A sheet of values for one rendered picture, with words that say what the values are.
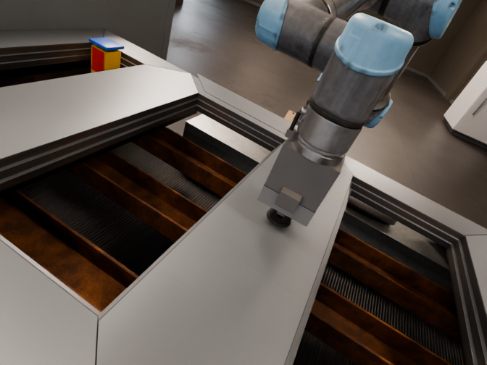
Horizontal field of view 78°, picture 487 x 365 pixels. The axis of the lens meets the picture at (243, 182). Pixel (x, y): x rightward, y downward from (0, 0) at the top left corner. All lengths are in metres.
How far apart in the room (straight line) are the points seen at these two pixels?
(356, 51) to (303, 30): 0.14
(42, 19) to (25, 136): 0.55
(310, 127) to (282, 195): 0.10
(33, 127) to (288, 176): 0.41
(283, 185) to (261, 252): 0.10
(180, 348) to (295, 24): 0.43
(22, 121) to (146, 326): 0.40
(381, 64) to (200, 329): 0.34
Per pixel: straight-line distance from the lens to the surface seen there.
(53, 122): 0.61
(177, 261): 0.39
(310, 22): 0.49
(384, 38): 0.36
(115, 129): 0.63
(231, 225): 0.45
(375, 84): 0.37
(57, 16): 1.08
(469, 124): 6.03
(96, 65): 0.93
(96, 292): 0.57
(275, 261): 0.44
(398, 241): 0.99
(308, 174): 0.42
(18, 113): 0.63
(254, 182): 0.56
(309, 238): 0.50
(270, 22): 0.50
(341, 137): 0.39
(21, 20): 1.03
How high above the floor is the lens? 1.17
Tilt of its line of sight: 35 degrees down
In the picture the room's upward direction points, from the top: 22 degrees clockwise
